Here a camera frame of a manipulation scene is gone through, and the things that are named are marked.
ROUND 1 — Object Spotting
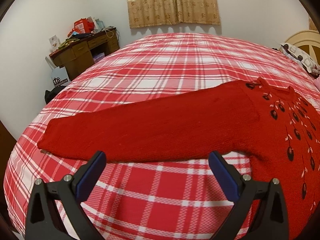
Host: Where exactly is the cream round wooden headboard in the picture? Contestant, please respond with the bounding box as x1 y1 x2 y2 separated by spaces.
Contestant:
286 30 320 64

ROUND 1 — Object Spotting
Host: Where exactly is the red gift box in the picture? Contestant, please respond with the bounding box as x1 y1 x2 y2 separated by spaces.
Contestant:
74 18 94 34

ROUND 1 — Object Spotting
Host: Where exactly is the red white plaid bed sheet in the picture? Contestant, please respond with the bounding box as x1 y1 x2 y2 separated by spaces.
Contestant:
4 34 319 239

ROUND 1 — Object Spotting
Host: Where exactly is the brown wooden desk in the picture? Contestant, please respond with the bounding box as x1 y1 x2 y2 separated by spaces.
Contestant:
49 27 120 80

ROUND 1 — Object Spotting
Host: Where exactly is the white small carton box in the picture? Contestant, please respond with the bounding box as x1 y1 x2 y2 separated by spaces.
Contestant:
49 35 61 51

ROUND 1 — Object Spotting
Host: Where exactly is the beige patterned window curtain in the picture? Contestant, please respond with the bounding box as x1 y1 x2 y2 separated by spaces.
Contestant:
127 0 221 29

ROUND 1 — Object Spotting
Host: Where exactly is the red knitted embroidered sweater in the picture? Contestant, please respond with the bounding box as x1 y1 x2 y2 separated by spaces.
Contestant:
37 78 319 239

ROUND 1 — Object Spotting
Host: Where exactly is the black bag on floor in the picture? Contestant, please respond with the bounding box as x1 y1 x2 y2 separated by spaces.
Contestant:
44 86 65 104

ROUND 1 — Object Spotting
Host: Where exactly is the black white patterned pillow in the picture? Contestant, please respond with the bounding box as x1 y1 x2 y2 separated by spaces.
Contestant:
280 43 319 79

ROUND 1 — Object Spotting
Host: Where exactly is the white paper shopping bag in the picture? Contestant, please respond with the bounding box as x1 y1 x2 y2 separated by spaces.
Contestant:
45 57 71 87

